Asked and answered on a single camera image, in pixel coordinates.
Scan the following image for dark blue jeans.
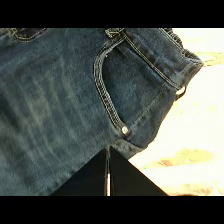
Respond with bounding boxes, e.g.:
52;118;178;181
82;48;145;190
0;27;205;196

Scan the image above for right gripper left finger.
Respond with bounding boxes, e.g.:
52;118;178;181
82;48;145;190
51;147;110;196

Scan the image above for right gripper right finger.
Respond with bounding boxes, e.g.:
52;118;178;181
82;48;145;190
108;146;168;196

